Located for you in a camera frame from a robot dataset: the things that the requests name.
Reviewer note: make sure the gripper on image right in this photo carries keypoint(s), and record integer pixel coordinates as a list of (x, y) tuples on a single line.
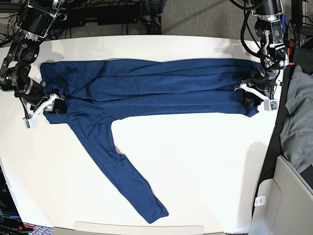
[(261, 84)]

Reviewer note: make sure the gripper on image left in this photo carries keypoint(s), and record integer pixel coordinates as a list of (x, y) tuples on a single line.
[(53, 103)]

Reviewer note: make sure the blue long-sleeve shirt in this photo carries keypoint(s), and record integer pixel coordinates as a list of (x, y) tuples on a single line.
[(99, 92)]

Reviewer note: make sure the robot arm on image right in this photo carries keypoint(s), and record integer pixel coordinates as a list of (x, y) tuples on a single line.
[(272, 48)]

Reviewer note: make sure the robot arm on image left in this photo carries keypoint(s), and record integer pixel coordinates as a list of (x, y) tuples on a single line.
[(35, 21)]

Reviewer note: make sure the red clamp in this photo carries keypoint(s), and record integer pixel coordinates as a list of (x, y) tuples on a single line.
[(290, 51)]

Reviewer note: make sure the grey cloth on right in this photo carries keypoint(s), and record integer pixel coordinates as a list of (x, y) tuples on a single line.
[(297, 134)]

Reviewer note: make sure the black cloth on right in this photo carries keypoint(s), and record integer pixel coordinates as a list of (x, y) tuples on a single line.
[(304, 58)]

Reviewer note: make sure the beige plastic bin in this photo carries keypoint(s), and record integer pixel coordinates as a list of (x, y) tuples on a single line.
[(284, 204)]

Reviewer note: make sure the black box lower left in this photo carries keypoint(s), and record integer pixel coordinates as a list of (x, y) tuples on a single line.
[(8, 225)]

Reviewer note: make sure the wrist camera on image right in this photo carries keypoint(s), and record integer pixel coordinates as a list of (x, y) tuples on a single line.
[(271, 104)]

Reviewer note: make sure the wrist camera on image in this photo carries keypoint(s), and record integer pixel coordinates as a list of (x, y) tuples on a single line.
[(31, 123), (271, 104)]

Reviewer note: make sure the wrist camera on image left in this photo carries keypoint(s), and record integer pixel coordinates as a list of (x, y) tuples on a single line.
[(31, 123)]

